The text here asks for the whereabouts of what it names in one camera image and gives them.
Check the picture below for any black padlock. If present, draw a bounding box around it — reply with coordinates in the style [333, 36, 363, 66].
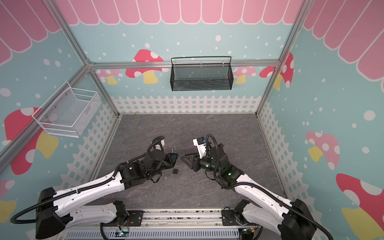
[172, 166, 180, 175]

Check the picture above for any blue padlock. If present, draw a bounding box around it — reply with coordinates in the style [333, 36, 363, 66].
[168, 153, 179, 168]

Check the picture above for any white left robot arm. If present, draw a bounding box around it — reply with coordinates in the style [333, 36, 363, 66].
[35, 149, 179, 240]

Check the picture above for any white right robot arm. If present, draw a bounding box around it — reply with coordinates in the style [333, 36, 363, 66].
[181, 144, 319, 240]

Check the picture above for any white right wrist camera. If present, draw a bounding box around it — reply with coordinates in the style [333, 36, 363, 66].
[193, 137, 207, 159]

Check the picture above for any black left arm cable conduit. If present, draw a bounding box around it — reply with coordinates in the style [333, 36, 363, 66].
[9, 135, 166, 225]

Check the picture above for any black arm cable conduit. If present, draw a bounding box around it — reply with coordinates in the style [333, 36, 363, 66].
[205, 134, 334, 240]
[9, 135, 166, 225]

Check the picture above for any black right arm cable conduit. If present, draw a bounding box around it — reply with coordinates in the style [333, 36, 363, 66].
[205, 134, 334, 240]

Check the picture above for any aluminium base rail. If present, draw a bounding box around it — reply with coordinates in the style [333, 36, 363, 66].
[59, 208, 262, 240]

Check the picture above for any black wire basket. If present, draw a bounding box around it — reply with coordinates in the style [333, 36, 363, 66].
[170, 56, 234, 92]

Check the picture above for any white wire basket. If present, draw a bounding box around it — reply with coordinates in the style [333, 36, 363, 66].
[32, 82, 102, 138]

